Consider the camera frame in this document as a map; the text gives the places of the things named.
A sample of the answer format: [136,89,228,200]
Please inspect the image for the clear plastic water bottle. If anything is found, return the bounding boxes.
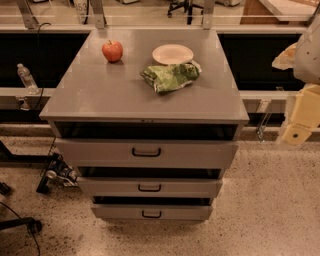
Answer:
[17,63,39,95]

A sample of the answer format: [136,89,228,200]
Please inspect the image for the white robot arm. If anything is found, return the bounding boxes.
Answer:
[272,17,320,145]

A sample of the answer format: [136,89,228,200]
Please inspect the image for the brown wooden furniture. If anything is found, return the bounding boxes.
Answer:
[240,0,316,25]

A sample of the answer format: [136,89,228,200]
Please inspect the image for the grey metal drawer cabinet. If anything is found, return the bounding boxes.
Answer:
[40,28,248,207]

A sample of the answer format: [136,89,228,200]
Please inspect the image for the grey drawer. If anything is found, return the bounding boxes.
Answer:
[92,204,212,221]
[77,177,222,198]
[56,139,238,169]

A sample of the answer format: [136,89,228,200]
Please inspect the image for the red apple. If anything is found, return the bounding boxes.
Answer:
[102,40,123,63]

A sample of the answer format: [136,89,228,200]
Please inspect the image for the grey top drawer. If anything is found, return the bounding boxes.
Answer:
[56,139,238,169]

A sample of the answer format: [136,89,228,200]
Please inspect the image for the metal bracket clamp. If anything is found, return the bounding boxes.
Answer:
[256,99,272,142]

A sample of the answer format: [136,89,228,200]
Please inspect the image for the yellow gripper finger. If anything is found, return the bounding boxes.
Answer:
[272,43,297,70]
[282,84,320,145]

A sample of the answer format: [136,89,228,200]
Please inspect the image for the black cable on wall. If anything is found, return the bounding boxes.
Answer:
[31,21,52,112]

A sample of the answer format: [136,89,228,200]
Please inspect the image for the black chair leg caster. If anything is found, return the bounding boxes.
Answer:
[0,217,42,234]

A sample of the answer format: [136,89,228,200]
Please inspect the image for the white paper plate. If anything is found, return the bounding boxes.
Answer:
[152,44,194,65]

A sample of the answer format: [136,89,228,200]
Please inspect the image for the grey bottom drawer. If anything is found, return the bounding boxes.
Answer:
[92,204,212,221]

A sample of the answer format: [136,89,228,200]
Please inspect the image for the black office chair base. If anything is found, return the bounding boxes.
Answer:
[167,0,203,25]

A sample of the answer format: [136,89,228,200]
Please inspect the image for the black device on floor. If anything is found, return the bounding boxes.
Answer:
[36,153,77,194]

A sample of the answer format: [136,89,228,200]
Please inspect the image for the green chip bag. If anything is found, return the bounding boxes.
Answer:
[140,63,201,93]

